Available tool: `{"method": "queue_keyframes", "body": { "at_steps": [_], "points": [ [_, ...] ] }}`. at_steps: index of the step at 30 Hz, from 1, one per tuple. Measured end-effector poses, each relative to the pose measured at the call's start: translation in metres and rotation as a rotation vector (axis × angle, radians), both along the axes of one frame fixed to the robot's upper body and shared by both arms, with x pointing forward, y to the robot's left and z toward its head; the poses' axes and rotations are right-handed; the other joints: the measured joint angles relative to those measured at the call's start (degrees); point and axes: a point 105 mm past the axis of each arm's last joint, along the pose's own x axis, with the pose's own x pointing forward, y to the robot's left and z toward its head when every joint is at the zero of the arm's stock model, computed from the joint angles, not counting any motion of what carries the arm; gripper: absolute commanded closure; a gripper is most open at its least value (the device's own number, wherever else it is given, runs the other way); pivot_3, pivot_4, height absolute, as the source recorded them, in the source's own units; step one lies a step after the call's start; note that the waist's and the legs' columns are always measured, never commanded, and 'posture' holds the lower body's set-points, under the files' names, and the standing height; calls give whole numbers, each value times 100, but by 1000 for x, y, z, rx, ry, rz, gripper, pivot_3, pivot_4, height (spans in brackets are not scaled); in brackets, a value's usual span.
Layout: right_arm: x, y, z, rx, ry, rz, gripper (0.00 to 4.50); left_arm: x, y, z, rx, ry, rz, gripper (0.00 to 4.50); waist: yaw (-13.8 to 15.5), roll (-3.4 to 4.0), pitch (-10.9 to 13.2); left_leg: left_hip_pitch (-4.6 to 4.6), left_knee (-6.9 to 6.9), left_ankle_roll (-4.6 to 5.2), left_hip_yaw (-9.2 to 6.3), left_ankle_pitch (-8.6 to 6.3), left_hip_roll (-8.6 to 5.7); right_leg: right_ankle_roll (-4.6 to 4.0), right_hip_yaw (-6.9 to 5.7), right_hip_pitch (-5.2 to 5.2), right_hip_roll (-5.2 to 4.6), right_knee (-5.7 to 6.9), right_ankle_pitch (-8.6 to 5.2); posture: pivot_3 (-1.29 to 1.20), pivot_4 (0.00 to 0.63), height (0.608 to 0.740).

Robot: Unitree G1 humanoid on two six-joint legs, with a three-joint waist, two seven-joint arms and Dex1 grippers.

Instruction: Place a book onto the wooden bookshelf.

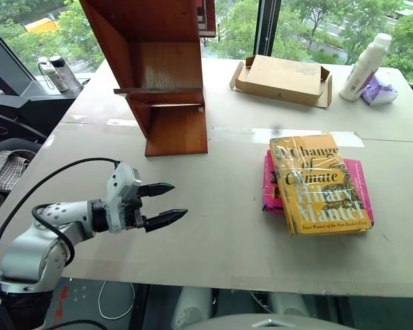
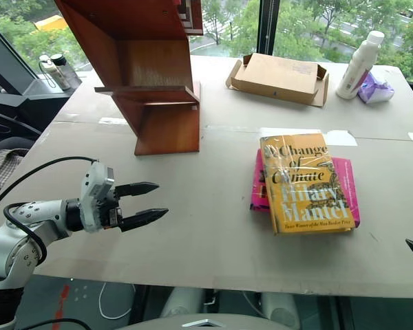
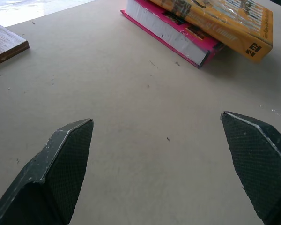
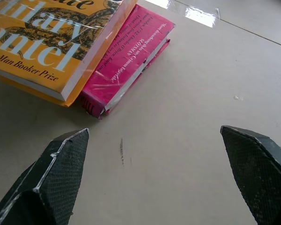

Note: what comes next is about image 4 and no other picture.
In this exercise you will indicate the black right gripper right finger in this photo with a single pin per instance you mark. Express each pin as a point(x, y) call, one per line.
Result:
point(255, 173)

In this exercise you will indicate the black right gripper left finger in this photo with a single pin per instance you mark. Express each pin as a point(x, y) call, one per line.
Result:
point(53, 178)

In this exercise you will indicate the yellow Hilary Mantel book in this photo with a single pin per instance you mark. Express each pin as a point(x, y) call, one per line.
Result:
point(41, 44)

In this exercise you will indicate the pink hardcover book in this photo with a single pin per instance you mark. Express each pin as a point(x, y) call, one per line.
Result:
point(128, 65)

